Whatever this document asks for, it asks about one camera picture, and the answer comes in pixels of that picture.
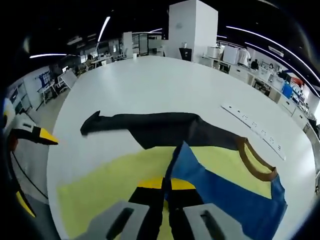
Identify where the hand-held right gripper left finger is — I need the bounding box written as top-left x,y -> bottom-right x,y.
82,177 -> 166,240

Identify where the blue bin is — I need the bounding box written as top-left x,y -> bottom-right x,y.
281,82 -> 293,99

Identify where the white square pillar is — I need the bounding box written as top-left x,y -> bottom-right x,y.
167,0 -> 218,63

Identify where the yellow blue grey garment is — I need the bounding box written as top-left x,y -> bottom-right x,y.
56,110 -> 288,240

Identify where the white cabinet counter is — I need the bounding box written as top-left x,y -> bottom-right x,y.
199,53 -> 313,126

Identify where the black tilted board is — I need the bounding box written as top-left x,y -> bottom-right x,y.
178,47 -> 193,61

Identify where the white box appliance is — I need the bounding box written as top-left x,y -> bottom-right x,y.
207,46 -> 222,59
223,46 -> 240,65

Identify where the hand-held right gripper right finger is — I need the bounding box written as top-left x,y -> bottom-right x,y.
164,177 -> 247,240

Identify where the white flat strip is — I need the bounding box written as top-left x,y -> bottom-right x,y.
221,103 -> 286,161

